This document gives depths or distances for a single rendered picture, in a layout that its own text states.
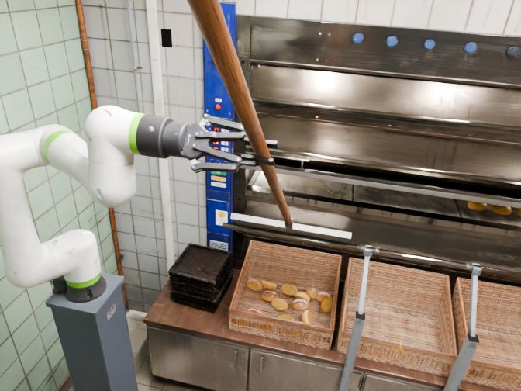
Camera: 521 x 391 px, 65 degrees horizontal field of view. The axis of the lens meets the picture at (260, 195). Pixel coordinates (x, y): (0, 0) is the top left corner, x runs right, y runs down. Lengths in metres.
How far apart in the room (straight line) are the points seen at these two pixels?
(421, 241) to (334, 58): 1.10
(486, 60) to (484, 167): 0.51
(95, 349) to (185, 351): 0.81
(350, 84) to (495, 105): 0.66
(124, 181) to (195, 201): 1.54
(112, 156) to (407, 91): 1.49
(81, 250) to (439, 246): 1.81
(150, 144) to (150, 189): 1.70
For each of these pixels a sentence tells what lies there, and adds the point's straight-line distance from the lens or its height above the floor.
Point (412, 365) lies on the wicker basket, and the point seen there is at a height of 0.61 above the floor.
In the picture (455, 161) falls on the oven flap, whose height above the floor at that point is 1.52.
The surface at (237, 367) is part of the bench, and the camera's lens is 2.46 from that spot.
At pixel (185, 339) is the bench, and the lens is 2.42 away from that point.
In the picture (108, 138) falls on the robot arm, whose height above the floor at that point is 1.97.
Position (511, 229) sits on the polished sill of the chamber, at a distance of 2.48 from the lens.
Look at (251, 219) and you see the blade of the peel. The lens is 1.86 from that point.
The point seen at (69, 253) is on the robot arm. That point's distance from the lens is 1.54.
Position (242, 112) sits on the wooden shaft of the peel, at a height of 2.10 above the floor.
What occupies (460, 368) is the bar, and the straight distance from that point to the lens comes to 2.18.
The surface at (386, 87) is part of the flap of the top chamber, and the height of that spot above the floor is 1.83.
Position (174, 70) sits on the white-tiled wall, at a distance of 2.24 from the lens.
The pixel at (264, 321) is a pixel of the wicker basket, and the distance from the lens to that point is 2.22.
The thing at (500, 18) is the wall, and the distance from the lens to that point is 2.08.
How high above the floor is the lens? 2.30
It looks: 29 degrees down
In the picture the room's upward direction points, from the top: 3 degrees clockwise
